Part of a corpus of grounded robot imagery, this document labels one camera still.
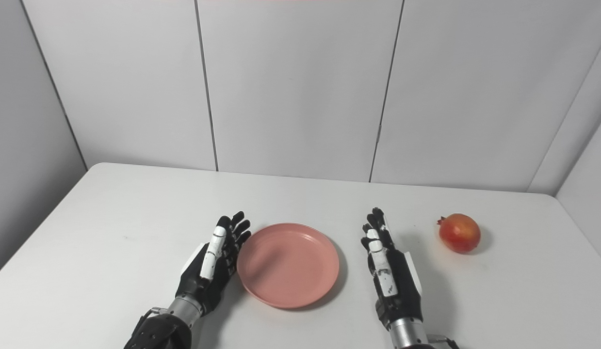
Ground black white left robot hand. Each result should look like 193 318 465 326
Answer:
175 211 252 317

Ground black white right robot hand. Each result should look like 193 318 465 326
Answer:
361 207 423 330

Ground red pomegranate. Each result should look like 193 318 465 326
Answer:
437 213 481 254

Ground pink round plate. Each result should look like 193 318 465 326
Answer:
236 222 340 309

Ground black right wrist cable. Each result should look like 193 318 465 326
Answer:
426 333 460 349

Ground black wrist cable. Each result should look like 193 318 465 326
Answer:
426 333 460 349
124 307 167 349

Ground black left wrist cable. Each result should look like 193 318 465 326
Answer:
124 307 167 349

